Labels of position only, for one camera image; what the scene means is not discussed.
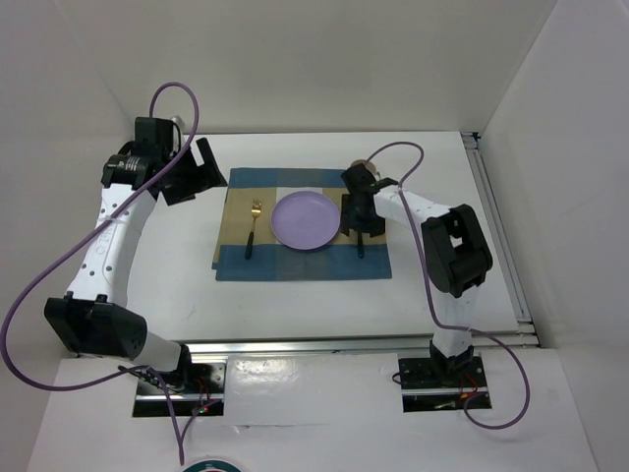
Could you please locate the purple plastic plate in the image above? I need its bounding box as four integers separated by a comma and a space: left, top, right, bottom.
270, 191, 340, 251

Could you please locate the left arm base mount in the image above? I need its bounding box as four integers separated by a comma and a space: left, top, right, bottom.
117, 362, 228, 419

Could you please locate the beige plastic cup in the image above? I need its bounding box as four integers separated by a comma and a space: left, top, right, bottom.
350, 159, 380, 180

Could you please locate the green round sticker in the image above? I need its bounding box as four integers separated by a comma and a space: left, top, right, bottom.
182, 458, 244, 472

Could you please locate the gold fork green handle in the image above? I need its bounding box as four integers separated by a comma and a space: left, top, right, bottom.
245, 199, 262, 261

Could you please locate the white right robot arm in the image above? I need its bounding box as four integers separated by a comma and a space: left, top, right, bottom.
340, 163, 493, 385

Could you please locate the gold knife green handle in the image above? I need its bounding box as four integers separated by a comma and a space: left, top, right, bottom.
357, 231, 365, 259

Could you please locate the aluminium right side rail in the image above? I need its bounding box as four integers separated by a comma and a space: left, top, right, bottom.
461, 132, 542, 348

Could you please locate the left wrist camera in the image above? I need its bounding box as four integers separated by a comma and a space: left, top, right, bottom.
171, 115, 185, 131

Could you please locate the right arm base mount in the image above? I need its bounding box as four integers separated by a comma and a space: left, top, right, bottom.
391, 356, 491, 413

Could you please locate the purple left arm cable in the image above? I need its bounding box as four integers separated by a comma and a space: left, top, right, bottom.
0, 82, 200, 466

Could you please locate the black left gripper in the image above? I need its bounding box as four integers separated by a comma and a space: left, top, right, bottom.
160, 137, 226, 206

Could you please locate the blue beige checked cloth napkin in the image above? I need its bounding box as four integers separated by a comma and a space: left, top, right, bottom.
211, 167, 392, 282

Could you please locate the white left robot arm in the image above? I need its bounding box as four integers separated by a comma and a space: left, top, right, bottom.
44, 117, 227, 392

